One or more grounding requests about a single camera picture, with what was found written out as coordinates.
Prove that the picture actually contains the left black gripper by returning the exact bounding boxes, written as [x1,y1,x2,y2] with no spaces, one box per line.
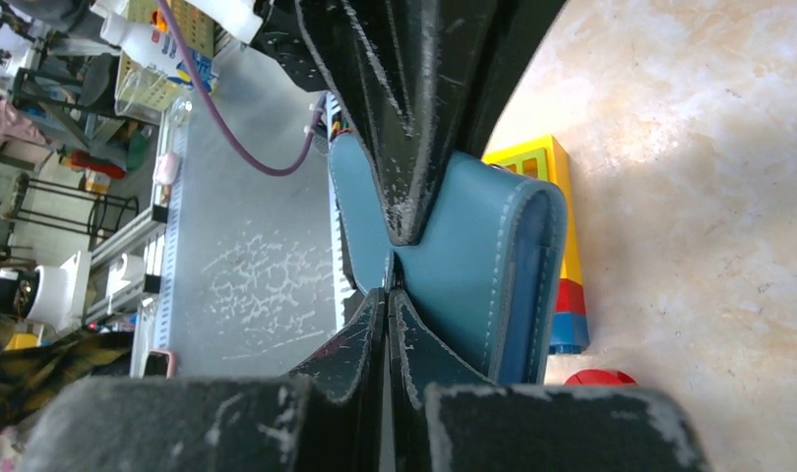
[251,0,570,248]

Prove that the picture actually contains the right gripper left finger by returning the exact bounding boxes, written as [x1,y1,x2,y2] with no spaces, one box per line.
[289,288,387,471]

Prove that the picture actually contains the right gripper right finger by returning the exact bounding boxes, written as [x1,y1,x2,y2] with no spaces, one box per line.
[388,289,492,471]

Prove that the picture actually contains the blue toy block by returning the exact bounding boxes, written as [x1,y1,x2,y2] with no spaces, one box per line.
[549,312,590,355]

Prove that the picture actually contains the yellow window toy block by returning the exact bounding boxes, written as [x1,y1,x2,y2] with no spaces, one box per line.
[481,135,583,285]

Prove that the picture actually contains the blue leather card holder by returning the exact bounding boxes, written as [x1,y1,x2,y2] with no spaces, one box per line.
[329,135,566,384]

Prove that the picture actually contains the red rounded toy block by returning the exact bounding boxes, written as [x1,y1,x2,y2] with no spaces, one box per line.
[564,369,638,385]

